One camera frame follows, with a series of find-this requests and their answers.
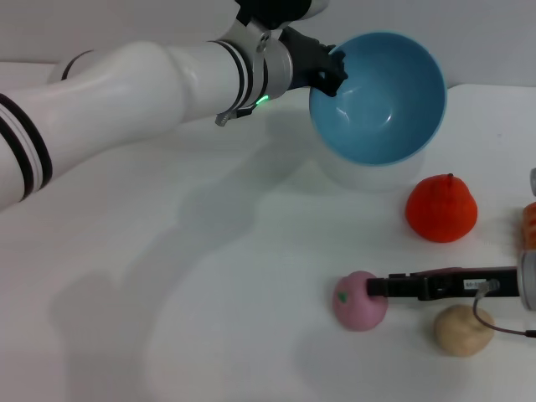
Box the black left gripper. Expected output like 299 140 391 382
277 28 350 98

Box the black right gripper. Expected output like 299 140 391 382
366 265 521 303

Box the blue bowl with white outside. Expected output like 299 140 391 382
308 29 449 194

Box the pink toy peach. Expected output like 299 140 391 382
332 270 389 333

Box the beige toy potato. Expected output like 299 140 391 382
432 303 496 358

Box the orange-red toy fruit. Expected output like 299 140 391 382
405 172 479 245

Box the orange textured toy food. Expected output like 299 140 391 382
520 201 536 253

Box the black and white wrist camera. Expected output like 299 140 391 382
235 0 331 33

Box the thin dark gripper cable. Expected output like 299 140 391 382
472 279 536 338

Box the silver connector with black cable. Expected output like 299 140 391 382
214 101 255 127

